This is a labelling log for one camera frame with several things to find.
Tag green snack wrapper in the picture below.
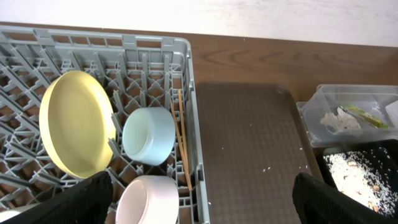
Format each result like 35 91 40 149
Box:
341 105 388 128

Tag yellow plate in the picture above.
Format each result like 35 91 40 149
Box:
39 70 116 179

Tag light blue bowl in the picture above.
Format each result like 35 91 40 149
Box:
122 107 176 166

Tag white tissue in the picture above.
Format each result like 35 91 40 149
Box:
320 107 361 130

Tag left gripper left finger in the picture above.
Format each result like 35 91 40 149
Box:
3 171 113 224

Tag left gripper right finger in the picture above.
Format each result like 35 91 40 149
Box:
292 172 397 224

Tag grey plastic dish rack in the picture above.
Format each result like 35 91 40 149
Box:
1 26 210 223

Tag clear plastic bin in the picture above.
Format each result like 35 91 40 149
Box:
297 85 397 147

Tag wooden chopstick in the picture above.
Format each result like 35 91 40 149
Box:
170 100 192 191
178 89 189 165

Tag black rectangular tray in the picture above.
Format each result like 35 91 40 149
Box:
315 139 398 218

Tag pink bowl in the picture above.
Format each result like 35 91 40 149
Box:
115 175 179 224

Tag rice and food scraps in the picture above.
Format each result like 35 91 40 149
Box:
323 149 398 217

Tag dark brown serving tray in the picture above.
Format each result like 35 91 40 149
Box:
196 83 320 223

